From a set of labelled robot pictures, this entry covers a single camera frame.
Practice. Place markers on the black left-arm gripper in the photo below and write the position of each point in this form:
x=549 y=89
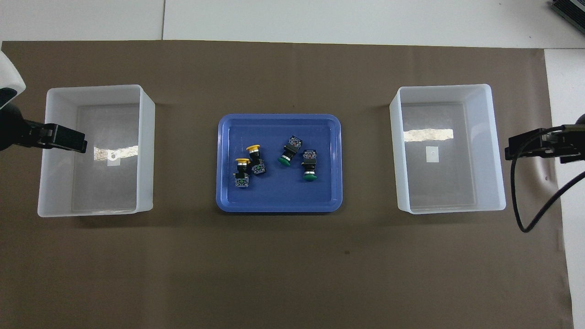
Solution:
x=9 y=130

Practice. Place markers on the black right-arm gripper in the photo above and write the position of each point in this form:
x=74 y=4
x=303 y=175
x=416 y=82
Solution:
x=573 y=146

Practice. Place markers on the yellow push button switch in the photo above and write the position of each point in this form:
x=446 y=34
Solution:
x=241 y=176
x=256 y=157

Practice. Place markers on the green push button switch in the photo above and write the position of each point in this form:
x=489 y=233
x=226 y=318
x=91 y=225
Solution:
x=309 y=164
x=289 y=150

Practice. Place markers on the translucent white plastic box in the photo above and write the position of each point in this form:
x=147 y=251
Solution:
x=59 y=192
x=489 y=183

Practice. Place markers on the small white sticker label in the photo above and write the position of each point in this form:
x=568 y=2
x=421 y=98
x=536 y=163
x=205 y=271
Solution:
x=432 y=154
x=113 y=159

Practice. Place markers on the dark ribbed device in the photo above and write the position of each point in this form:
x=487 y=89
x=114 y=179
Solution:
x=571 y=9

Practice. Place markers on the blue plastic tray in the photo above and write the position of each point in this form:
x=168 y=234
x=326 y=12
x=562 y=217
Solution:
x=279 y=196

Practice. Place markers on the brown paper table mat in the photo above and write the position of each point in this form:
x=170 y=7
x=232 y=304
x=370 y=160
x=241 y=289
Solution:
x=292 y=274

